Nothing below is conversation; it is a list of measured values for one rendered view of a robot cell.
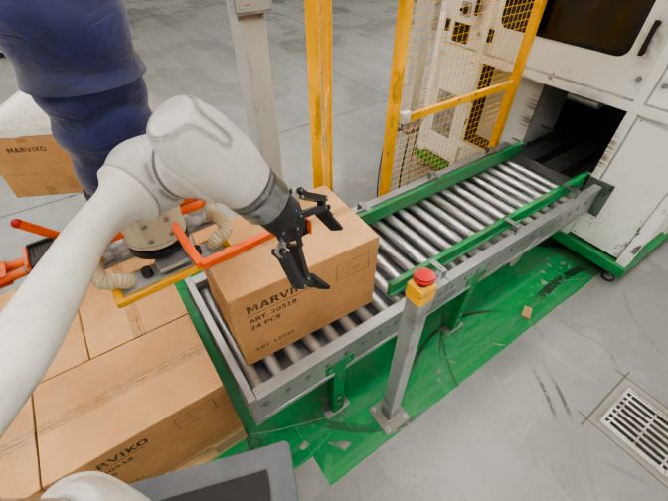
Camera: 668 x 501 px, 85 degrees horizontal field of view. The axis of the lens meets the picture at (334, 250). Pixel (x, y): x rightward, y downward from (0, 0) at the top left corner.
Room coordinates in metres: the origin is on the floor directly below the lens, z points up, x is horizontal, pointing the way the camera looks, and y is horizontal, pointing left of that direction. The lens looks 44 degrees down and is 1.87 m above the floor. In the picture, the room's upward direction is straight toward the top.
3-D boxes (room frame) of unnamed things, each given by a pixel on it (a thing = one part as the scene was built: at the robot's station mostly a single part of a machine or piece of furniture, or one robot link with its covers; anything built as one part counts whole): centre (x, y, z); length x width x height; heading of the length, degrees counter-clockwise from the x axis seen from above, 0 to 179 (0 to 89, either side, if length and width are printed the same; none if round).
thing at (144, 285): (0.72, 0.46, 1.11); 0.34 x 0.10 x 0.05; 127
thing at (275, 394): (1.23, -0.67, 0.50); 2.31 x 0.05 x 0.19; 124
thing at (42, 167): (2.04, 1.67, 0.82); 0.60 x 0.40 x 0.40; 9
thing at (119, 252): (0.80, 0.52, 1.15); 0.34 x 0.25 x 0.06; 127
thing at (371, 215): (1.92, -0.63, 0.60); 1.60 x 0.10 x 0.09; 124
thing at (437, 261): (1.48, -0.93, 0.60); 1.60 x 0.10 x 0.09; 124
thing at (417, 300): (0.75, -0.28, 0.50); 0.07 x 0.07 x 1.00; 34
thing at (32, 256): (0.65, 0.71, 1.22); 0.10 x 0.08 x 0.06; 37
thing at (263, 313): (1.04, 0.19, 0.75); 0.60 x 0.40 x 0.40; 122
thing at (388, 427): (0.75, -0.28, 0.01); 0.15 x 0.15 x 0.03; 34
